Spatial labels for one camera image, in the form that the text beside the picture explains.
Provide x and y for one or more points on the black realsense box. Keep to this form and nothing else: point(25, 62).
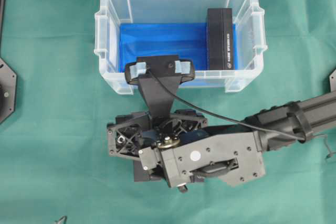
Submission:
point(150, 175)
point(220, 39)

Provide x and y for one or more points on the clear plastic storage case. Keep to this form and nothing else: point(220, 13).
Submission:
point(249, 38)

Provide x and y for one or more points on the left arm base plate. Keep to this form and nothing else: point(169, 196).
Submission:
point(8, 90)

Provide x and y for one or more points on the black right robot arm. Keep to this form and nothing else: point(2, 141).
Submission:
point(183, 148)

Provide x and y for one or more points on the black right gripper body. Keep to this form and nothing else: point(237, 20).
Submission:
point(133, 132)

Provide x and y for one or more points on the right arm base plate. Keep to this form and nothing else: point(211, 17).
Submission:
point(332, 81)

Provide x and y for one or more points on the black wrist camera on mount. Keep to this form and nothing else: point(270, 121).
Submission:
point(158, 79)

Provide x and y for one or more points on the blue cloth liner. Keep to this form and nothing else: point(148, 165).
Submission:
point(187, 40)

